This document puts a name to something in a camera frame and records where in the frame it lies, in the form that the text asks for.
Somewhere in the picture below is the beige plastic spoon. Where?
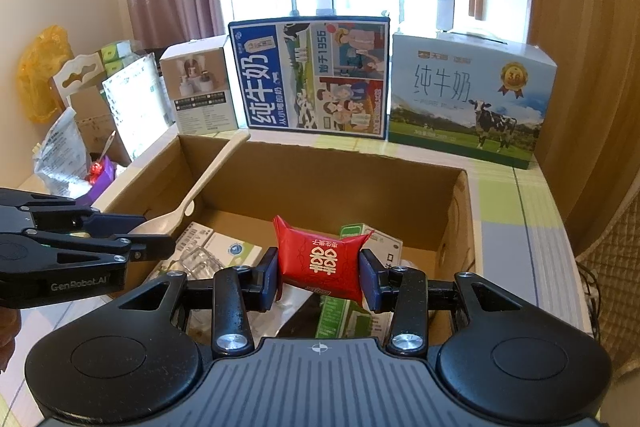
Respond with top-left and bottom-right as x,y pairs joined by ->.
131,129 -> 250,235

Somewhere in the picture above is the white ointment box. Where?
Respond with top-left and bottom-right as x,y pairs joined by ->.
145,222 -> 214,282

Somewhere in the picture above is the green white spray box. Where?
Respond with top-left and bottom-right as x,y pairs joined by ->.
316,223 -> 402,343

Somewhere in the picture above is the red candy packet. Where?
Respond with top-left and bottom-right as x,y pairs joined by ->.
272,216 -> 371,305

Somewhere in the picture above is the clear bag with metal hooks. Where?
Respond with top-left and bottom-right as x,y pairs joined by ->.
170,247 -> 224,281

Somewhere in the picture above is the person left hand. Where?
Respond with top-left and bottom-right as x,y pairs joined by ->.
0,308 -> 22,372

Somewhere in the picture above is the clear printed plastic bag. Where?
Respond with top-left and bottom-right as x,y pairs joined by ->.
34,107 -> 91,199

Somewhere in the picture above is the checked tablecloth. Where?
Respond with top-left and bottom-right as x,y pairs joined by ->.
1,130 -> 590,426

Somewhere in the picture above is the small brown cardboard box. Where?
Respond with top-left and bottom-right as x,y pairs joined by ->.
70,86 -> 131,166

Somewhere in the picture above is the silver foil pouch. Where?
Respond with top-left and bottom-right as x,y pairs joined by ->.
247,285 -> 321,345

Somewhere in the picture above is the white blue medicine box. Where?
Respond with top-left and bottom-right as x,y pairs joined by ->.
204,232 -> 264,268

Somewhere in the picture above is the wicker chair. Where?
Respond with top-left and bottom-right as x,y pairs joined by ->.
577,194 -> 639,381

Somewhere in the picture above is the white cutout cardboard piece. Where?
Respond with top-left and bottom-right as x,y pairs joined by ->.
52,52 -> 106,107

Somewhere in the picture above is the white patterned flat box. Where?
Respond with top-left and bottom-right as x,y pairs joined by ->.
102,54 -> 174,160

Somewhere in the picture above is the yellow plastic bag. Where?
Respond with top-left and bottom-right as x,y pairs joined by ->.
15,25 -> 74,124

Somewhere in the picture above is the white small appliance box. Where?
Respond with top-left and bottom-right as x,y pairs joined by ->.
160,35 -> 238,135

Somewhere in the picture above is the green cow milk carton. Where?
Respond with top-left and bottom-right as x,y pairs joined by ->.
387,32 -> 556,169

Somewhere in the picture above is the blue milk carton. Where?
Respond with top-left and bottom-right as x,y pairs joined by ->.
229,15 -> 390,139

